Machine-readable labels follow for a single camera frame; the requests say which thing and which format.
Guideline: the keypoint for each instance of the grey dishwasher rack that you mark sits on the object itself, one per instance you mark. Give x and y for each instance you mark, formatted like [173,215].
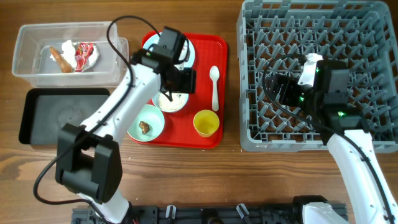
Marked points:
[358,33]

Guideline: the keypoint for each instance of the white plastic spoon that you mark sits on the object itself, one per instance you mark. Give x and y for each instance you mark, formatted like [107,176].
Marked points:
[214,75]

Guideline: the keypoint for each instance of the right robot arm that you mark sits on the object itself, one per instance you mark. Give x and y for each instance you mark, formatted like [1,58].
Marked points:
[321,93]

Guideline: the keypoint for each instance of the brown food scrap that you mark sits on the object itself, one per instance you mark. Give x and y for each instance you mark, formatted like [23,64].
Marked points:
[145,128]

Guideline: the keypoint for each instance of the red serving tray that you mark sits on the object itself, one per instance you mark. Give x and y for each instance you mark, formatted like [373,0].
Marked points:
[179,131]

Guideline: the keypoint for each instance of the yellow cup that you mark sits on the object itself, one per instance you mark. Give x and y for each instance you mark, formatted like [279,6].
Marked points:
[206,123]

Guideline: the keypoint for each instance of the clear plastic bin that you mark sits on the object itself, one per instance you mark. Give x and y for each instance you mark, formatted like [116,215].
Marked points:
[33,62]

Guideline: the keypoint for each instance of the light blue plate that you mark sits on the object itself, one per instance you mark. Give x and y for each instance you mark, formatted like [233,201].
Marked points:
[188,52]

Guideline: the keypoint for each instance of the white tissue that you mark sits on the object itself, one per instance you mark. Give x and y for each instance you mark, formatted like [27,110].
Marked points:
[68,53]

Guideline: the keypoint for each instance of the black plastic tray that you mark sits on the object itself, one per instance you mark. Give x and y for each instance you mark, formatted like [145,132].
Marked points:
[47,110]

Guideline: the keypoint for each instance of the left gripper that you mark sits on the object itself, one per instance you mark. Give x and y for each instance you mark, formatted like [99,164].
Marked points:
[188,83]

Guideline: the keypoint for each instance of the red snack wrapper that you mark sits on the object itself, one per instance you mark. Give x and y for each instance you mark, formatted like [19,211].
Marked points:
[83,52]

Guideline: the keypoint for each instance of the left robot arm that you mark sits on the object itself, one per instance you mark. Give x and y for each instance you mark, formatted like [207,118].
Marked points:
[88,157]

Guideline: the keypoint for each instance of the orange carrot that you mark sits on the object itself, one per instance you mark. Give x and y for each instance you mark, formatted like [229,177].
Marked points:
[63,64]

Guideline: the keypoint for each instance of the light blue rice bowl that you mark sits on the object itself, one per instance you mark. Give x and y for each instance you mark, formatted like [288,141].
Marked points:
[179,100]

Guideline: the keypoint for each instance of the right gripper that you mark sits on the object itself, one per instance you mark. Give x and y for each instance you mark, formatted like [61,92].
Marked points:
[290,84]

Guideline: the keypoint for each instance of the green bowl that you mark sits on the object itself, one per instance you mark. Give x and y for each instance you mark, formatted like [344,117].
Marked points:
[151,116]

